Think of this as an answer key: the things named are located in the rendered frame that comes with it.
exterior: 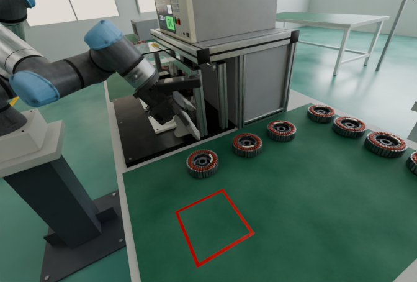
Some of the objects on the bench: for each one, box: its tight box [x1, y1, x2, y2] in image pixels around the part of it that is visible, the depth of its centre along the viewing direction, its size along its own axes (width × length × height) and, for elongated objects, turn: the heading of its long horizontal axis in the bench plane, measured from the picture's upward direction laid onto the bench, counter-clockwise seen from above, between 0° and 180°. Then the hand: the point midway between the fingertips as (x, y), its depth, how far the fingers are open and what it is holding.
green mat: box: [122, 102, 417, 282], centre depth 64 cm, size 94×61×1 cm, turn 123°
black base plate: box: [112, 94, 235, 168], centre depth 105 cm, size 47×64×2 cm
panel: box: [179, 54, 238, 125], centre depth 104 cm, size 1×66×30 cm, turn 33°
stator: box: [267, 120, 296, 142], centre depth 82 cm, size 11×11×4 cm
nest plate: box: [148, 115, 177, 134], centre depth 95 cm, size 15×15×1 cm
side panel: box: [236, 42, 298, 130], centre depth 85 cm, size 28×3×32 cm, turn 123°
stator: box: [186, 149, 219, 178], centre depth 70 cm, size 11×11×4 cm
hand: (200, 124), depth 61 cm, fingers open, 14 cm apart
